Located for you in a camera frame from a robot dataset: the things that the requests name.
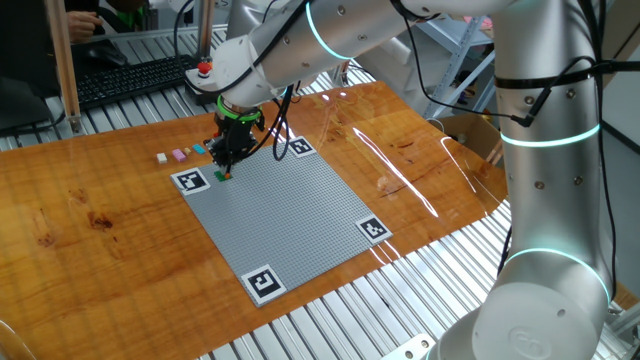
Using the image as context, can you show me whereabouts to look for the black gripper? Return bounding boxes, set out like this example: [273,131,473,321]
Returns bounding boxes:
[208,115,264,176]

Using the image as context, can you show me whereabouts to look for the grey Lego baseplate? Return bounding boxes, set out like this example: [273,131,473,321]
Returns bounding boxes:
[169,135,394,308]

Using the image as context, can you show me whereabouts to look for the white foam blocks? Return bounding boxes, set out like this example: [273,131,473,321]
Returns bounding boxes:
[355,37,431,96]

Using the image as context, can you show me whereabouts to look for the bare person hand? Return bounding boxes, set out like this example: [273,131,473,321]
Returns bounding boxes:
[66,9,104,45]

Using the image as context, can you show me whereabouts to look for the black white fiducial marker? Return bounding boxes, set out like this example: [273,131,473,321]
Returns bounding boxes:
[170,168,212,196]
[240,263,288,307]
[288,135,317,159]
[355,214,394,245]

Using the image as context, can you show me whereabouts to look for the white box red button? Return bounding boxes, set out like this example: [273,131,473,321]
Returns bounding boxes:
[183,60,221,105]

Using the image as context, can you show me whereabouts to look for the black keyboard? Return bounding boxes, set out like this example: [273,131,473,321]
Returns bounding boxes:
[74,53,199,109]

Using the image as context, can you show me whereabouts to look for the wood pattern table mat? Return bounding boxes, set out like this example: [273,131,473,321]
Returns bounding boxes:
[0,80,509,360]

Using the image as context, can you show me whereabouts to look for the black computer mouse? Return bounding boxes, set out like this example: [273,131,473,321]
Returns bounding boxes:
[85,38,130,69]

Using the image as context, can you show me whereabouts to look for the dark green garment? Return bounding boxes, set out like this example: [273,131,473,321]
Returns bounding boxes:
[112,4,146,31]

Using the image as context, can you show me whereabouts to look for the black monitor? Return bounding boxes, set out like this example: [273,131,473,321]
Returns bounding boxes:
[0,0,61,136]

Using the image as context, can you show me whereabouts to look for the cardboard box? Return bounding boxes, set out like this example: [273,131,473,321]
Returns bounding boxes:
[435,112,505,169]

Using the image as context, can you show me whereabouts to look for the pale metal shelf rack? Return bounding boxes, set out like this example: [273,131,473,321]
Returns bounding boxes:
[414,12,496,119]

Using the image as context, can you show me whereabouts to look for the metal mounting plate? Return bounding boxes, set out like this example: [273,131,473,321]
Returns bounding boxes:
[380,333,437,360]

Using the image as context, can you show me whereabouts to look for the wooden stick bundle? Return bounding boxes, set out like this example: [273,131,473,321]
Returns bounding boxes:
[485,139,504,166]

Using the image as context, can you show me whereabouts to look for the pink item on shelf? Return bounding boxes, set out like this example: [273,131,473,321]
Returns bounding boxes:
[462,13,494,29]

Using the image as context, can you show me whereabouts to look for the green wrist mount ring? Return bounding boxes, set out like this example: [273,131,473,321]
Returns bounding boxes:
[216,94,264,124]

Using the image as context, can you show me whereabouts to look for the silver metal post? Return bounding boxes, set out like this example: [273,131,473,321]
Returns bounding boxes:
[197,0,216,59]

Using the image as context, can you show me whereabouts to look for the tan frame post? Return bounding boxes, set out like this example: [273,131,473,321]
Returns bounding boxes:
[43,0,84,135]

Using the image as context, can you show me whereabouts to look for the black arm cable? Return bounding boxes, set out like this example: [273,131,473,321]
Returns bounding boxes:
[172,0,640,301]

